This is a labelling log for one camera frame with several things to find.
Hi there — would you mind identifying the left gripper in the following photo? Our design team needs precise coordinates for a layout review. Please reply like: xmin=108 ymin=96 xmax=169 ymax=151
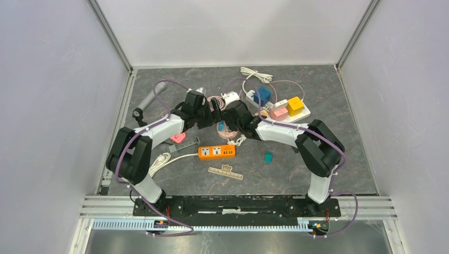
xmin=194 ymin=98 xmax=224 ymax=130

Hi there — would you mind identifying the pink round socket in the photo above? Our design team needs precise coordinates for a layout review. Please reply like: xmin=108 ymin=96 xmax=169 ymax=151
xmin=216 ymin=123 xmax=238 ymax=140

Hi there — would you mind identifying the pink adapter plug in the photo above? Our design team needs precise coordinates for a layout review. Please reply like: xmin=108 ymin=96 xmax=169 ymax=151
xmin=170 ymin=133 xmax=186 ymax=143

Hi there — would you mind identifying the orange power strip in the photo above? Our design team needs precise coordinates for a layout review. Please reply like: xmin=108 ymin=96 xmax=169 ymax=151
xmin=197 ymin=144 xmax=236 ymax=160

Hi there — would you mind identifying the white adapter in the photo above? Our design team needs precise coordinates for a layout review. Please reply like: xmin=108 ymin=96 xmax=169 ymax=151
xmin=272 ymin=99 xmax=288 ymax=111

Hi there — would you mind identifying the yellow cube socket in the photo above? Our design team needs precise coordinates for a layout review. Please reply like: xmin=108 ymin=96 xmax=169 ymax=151
xmin=286 ymin=96 xmax=304 ymax=117

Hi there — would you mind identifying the long white power strip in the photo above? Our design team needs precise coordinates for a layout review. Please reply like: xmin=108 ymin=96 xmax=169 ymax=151
xmin=263 ymin=102 xmax=311 ymax=123

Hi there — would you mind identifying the blue adapter plug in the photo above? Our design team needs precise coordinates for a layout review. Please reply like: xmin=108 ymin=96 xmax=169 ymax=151
xmin=217 ymin=121 xmax=225 ymax=132

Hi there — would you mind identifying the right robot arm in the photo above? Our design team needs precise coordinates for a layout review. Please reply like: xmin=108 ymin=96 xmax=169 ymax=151
xmin=221 ymin=93 xmax=347 ymax=216

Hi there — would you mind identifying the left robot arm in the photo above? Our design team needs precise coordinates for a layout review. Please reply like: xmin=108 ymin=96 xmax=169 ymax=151
xmin=105 ymin=89 xmax=221 ymax=216

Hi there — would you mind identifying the blue cube socket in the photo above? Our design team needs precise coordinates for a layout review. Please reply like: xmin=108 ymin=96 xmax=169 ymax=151
xmin=253 ymin=87 xmax=271 ymax=107

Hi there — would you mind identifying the pink cube socket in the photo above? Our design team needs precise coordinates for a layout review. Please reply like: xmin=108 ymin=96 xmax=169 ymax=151
xmin=269 ymin=108 xmax=289 ymax=121

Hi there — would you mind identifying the white power strip with USB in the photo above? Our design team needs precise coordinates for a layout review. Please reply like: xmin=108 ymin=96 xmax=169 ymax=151
xmin=246 ymin=90 xmax=274 ymax=112

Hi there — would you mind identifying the silver microphone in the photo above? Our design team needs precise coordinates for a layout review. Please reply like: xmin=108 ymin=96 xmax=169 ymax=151
xmin=132 ymin=82 xmax=168 ymax=121

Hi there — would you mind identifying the grey lego truss piece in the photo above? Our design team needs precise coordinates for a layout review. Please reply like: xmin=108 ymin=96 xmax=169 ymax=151
xmin=168 ymin=137 xmax=201 ymax=153

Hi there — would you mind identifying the teal small block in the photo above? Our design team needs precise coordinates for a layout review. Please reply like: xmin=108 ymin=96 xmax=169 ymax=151
xmin=264 ymin=151 xmax=273 ymax=163

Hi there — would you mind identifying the wooden comb ruler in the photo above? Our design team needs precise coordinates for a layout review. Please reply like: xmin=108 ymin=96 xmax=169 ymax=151
xmin=208 ymin=165 xmax=244 ymax=180

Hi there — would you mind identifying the pink coiled socket cable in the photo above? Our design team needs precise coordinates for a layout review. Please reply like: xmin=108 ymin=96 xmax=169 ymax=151
xmin=206 ymin=96 xmax=225 ymax=110

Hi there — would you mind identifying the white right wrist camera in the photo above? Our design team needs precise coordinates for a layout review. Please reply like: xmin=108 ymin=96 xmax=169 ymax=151
xmin=221 ymin=92 xmax=240 ymax=107

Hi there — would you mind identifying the white bundled plug cable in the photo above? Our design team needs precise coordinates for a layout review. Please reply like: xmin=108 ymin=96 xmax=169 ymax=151
xmin=227 ymin=134 xmax=247 ymax=147

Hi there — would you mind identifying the white coiled cable top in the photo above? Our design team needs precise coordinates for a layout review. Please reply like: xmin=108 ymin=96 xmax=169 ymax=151
xmin=240 ymin=67 xmax=274 ymax=93

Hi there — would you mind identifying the white coiled cable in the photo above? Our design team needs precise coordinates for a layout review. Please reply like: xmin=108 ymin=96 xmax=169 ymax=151
xmin=240 ymin=67 xmax=274 ymax=93
xmin=148 ymin=152 xmax=199 ymax=178

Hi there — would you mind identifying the white coiled cable left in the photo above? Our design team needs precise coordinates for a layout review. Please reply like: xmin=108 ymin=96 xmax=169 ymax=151
xmin=148 ymin=152 xmax=199 ymax=178

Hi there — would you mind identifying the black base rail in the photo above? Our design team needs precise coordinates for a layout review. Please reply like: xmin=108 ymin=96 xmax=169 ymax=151
xmin=154 ymin=195 xmax=341 ymax=226

